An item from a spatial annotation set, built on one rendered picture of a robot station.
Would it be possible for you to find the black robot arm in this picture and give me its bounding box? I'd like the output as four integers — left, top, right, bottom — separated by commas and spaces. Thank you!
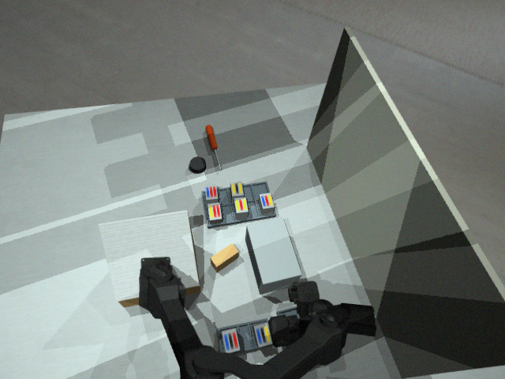
139, 257, 377, 379

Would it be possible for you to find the grey flat panel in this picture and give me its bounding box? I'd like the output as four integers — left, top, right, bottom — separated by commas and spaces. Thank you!
306, 27, 505, 379

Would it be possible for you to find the orange-handled screwdriver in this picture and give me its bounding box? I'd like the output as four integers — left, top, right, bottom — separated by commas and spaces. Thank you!
205, 125, 221, 170

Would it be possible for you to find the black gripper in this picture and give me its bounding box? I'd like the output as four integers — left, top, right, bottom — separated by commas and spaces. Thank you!
268, 315, 307, 347

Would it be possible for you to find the white label with blue, black and red stripes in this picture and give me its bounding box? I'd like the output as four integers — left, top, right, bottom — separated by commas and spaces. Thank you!
222, 328, 241, 353

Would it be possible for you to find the dark grey short cylinder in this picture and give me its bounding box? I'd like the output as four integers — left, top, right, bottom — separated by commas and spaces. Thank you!
189, 156, 206, 174

